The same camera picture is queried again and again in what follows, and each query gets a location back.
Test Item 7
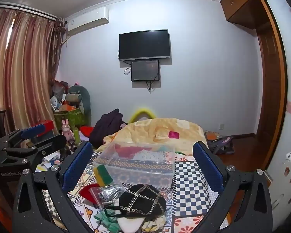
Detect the large wall television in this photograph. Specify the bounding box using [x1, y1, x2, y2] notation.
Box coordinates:
[119, 30, 171, 61]

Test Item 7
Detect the floral fabric scrunchie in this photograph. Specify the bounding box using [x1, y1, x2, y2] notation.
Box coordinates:
[141, 215, 166, 232]

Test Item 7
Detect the dark purple clothing pile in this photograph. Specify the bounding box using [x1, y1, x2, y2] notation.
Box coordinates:
[89, 108, 126, 149]

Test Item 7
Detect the striped pink curtain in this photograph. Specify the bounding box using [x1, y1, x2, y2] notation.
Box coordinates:
[0, 8, 64, 133]

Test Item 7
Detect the yellow green sponge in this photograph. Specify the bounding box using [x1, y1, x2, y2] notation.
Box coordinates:
[94, 165, 113, 187]

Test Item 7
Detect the clear plastic storage box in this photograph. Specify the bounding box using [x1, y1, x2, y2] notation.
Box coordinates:
[93, 142, 176, 189]

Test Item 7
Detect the yellow fleece blanket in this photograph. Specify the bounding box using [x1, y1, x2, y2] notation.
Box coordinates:
[97, 118, 207, 156]

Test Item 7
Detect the grey green plush toy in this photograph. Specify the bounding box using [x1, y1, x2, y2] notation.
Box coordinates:
[66, 85, 91, 124]

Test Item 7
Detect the red box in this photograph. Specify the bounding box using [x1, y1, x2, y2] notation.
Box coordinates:
[37, 120, 55, 137]

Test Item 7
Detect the small wall monitor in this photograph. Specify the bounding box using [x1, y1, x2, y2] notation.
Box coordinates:
[131, 60, 160, 82]

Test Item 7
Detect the bag on floor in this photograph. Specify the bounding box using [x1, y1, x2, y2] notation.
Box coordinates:
[204, 131, 235, 155]

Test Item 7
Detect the white air conditioner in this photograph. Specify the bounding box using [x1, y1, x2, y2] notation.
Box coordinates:
[68, 7, 109, 36]

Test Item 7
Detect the pink bunny plush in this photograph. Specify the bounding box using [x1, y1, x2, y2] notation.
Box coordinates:
[61, 119, 75, 149]

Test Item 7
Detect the red velvet pouch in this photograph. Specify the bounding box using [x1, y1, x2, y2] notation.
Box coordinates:
[79, 183, 100, 205]

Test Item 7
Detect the red cushion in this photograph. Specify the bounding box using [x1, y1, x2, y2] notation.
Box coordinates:
[79, 126, 94, 138]

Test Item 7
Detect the black beret with chain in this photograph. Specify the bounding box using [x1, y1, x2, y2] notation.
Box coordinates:
[104, 183, 166, 218]

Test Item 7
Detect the green storage box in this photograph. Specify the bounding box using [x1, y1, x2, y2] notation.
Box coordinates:
[53, 108, 87, 130]

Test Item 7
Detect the yellow neck pillow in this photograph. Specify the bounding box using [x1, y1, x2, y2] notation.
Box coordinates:
[129, 108, 156, 123]

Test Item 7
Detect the green knitted cloth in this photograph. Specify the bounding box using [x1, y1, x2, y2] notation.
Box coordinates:
[94, 209, 122, 233]

